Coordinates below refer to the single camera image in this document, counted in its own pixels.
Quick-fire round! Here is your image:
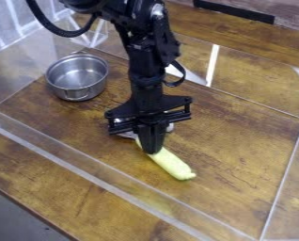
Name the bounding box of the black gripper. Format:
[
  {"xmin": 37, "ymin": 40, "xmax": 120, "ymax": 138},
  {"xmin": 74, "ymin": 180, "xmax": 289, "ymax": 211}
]
[{"xmin": 104, "ymin": 74, "xmax": 192, "ymax": 154}]

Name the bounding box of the green handled metal spoon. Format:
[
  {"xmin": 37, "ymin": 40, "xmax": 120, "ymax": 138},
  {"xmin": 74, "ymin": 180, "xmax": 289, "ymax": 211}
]
[{"xmin": 117, "ymin": 131, "xmax": 196, "ymax": 181}]

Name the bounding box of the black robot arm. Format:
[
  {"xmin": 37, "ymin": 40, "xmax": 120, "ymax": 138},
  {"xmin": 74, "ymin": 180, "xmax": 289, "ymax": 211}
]
[{"xmin": 58, "ymin": 0, "xmax": 192, "ymax": 154}]

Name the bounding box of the white red toy mushroom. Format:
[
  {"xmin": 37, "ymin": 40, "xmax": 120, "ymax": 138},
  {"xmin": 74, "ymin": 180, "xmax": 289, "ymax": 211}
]
[{"xmin": 165, "ymin": 123, "xmax": 174, "ymax": 133}]

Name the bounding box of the small steel pot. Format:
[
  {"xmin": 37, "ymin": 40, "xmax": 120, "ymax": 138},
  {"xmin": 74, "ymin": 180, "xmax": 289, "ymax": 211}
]
[{"xmin": 45, "ymin": 52, "xmax": 109, "ymax": 102}]

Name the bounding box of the black bar on table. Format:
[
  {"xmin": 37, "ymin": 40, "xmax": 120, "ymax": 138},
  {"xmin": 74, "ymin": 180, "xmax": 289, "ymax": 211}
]
[{"xmin": 192, "ymin": 0, "xmax": 274, "ymax": 24}]

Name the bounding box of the clear acrylic enclosure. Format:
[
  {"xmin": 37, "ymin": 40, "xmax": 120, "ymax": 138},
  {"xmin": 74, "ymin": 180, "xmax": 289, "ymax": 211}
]
[{"xmin": 0, "ymin": 2, "xmax": 299, "ymax": 241}]

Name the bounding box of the black cable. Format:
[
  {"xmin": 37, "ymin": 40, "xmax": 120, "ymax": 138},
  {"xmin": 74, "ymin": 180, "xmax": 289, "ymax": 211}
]
[{"xmin": 25, "ymin": 0, "xmax": 186, "ymax": 88}]

